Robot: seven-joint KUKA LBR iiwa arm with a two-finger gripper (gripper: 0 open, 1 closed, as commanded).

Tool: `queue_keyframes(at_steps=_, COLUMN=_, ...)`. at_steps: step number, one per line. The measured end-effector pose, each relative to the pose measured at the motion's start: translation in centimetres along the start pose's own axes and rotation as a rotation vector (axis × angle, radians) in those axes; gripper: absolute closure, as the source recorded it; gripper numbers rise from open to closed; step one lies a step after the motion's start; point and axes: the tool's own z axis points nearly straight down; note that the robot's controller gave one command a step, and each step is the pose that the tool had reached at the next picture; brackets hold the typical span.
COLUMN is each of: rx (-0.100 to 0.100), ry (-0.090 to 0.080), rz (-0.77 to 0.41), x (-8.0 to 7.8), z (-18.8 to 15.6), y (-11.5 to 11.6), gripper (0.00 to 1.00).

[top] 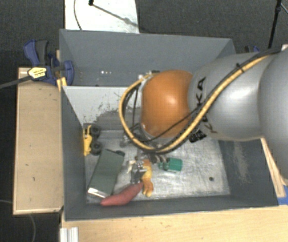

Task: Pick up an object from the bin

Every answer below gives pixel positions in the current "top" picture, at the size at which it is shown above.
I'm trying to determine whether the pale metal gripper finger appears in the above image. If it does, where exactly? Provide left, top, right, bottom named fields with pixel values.
left=126, top=159, right=138, bottom=174
left=130, top=161, right=148, bottom=186

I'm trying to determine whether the orange toy animal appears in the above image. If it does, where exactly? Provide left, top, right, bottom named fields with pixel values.
left=140, top=159, right=155, bottom=198

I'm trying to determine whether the dark green flat block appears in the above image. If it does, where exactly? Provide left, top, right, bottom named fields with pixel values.
left=86, top=148, right=126, bottom=199

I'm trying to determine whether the red-brown sweet potato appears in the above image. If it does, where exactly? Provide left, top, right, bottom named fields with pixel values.
left=100, top=183, right=144, bottom=207

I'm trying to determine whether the yellow toy truck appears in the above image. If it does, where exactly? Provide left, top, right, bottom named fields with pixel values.
left=83, top=125, right=102, bottom=157

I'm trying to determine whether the grey metal bin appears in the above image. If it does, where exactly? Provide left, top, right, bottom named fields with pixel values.
left=59, top=28, right=279, bottom=221

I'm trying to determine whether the pale wood flat board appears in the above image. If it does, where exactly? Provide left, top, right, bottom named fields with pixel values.
left=13, top=67, right=65, bottom=215

